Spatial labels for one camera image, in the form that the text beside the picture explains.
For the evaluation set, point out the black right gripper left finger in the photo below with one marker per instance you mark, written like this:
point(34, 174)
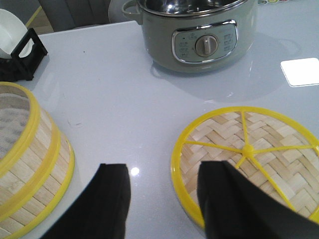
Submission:
point(101, 210)

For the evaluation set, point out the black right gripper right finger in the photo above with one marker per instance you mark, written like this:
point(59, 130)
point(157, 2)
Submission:
point(234, 208)

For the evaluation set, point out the bamboo steamer lid yellow rim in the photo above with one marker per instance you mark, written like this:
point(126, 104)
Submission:
point(273, 151)

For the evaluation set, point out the bamboo steamer basket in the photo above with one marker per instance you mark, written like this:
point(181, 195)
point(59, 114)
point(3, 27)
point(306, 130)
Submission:
point(40, 126)
point(33, 185)

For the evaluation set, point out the black bowl rack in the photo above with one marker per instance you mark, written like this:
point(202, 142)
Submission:
point(18, 68)

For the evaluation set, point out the grey-green electric cooking pot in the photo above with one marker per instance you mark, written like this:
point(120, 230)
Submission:
point(193, 36)

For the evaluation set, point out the left grey chair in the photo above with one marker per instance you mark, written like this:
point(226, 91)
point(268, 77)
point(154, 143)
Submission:
point(70, 14)

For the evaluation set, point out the white bowl right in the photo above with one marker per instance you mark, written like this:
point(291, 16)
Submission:
point(12, 30)

